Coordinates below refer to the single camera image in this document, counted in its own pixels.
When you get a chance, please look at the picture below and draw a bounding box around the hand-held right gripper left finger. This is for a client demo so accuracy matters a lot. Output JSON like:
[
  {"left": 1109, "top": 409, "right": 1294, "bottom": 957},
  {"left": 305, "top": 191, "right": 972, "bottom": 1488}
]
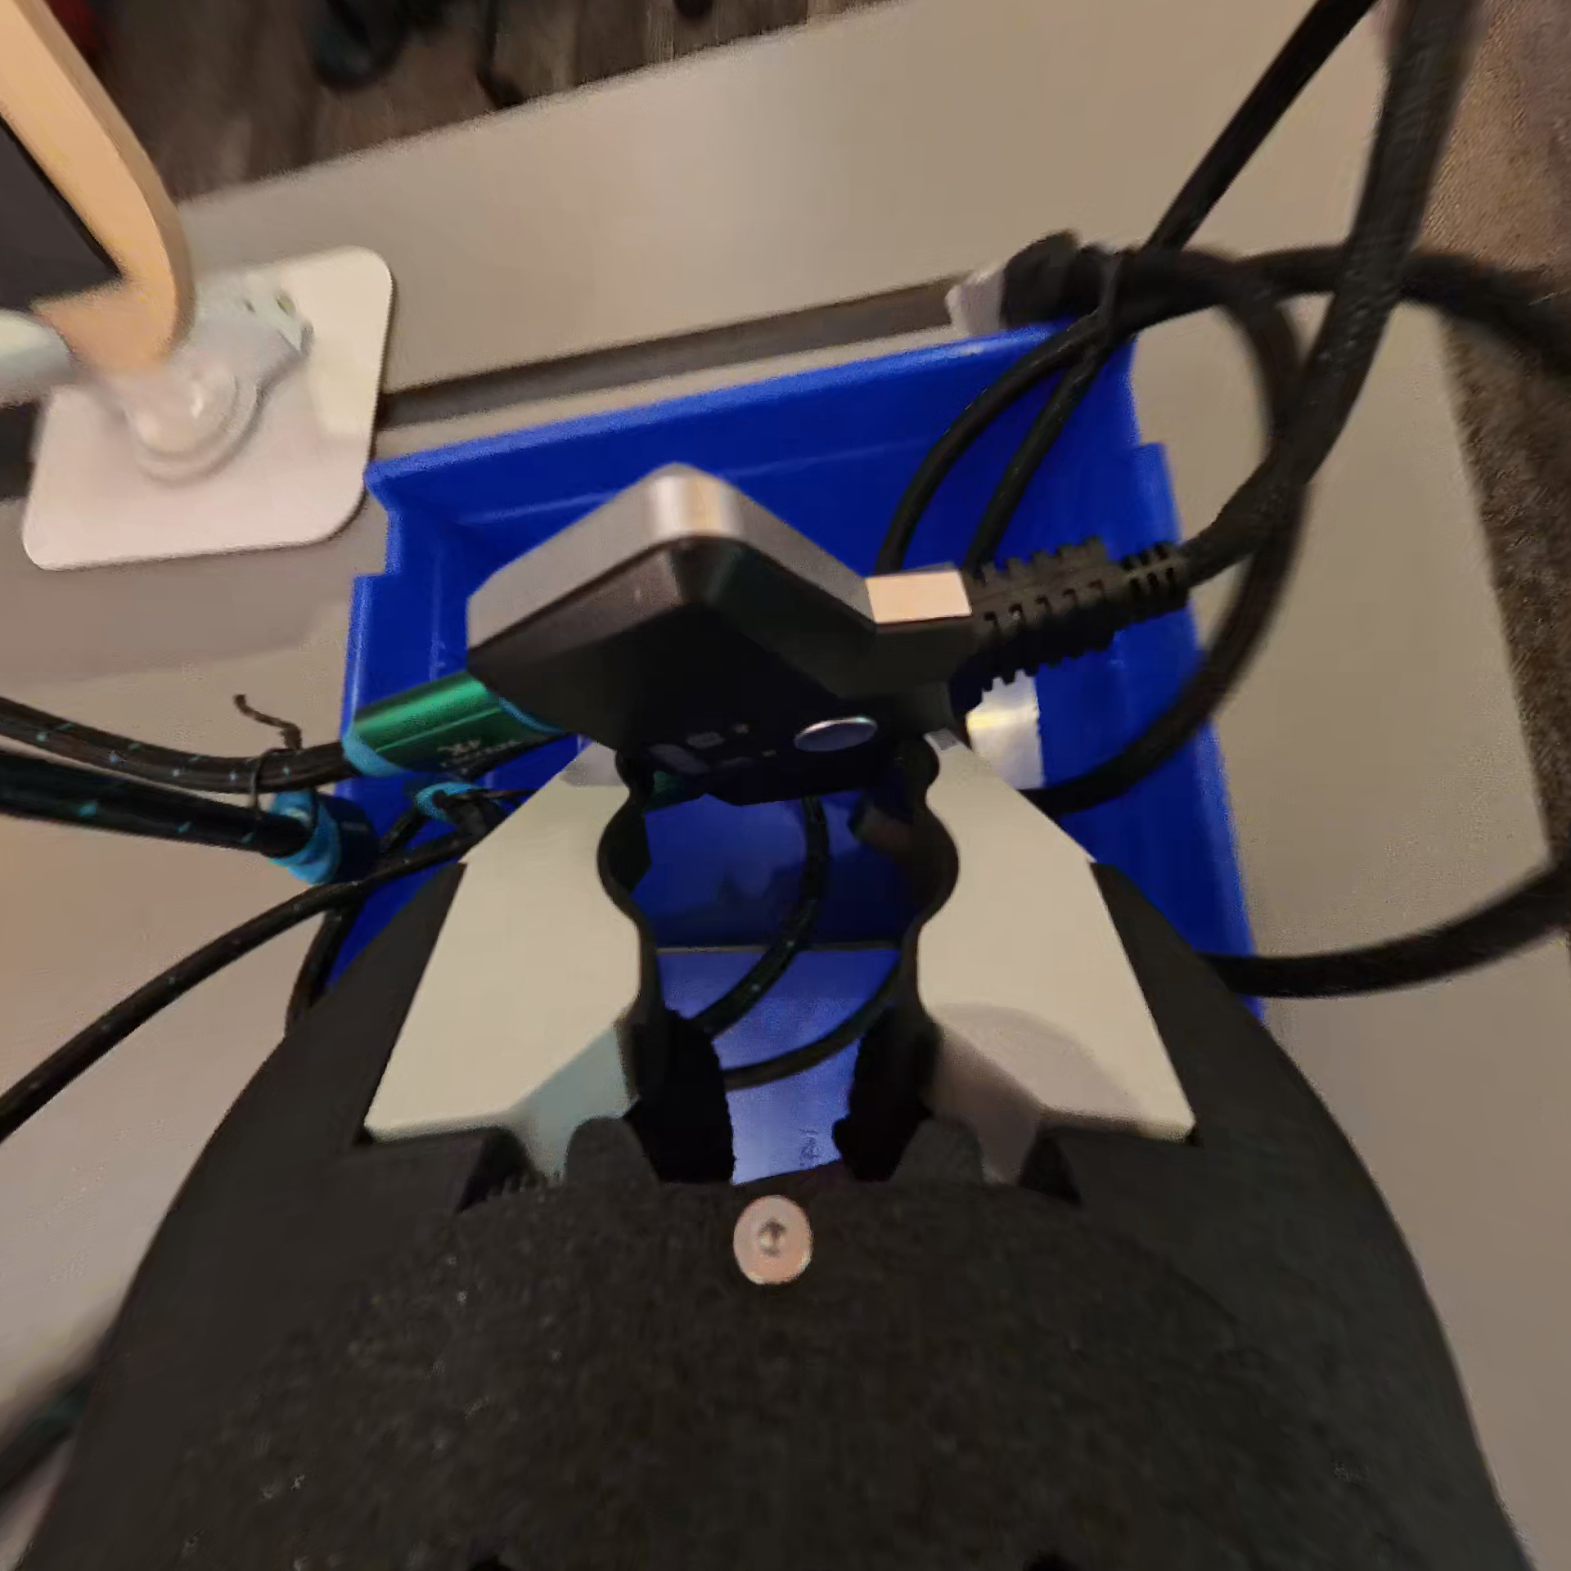
[{"left": 358, "top": 746, "right": 734, "bottom": 1187}]

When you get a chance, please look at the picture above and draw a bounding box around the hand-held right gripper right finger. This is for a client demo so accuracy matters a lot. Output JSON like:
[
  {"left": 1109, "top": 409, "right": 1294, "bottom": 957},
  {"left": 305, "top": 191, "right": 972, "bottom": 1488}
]
[{"left": 835, "top": 735, "right": 1198, "bottom": 1187}]

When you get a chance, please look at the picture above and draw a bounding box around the black cable with silver plug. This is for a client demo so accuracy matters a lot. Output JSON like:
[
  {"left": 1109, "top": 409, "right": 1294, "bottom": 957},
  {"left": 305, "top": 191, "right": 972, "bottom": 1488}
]
[{"left": 863, "top": 0, "right": 1571, "bottom": 1006}]

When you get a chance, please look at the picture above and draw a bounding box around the black hdmi switch box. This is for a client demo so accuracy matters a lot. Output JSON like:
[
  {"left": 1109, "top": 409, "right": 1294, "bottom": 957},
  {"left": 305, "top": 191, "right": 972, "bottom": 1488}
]
[{"left": 464, "top": 466, "right": 972, "bottom": 806}]

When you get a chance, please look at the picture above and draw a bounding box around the blue plastic bin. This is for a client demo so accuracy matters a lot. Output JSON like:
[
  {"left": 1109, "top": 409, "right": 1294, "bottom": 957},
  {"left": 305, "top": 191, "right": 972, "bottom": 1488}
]
[{"left": 331, "top": 323, "right": 1265, "bottom": 1027}]

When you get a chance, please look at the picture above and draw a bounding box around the grey table cable flap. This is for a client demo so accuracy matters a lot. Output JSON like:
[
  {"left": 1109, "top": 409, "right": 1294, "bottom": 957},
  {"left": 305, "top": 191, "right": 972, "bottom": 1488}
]
[{"left": 378, "top": 286, "right": 985, "bottom": 422}]

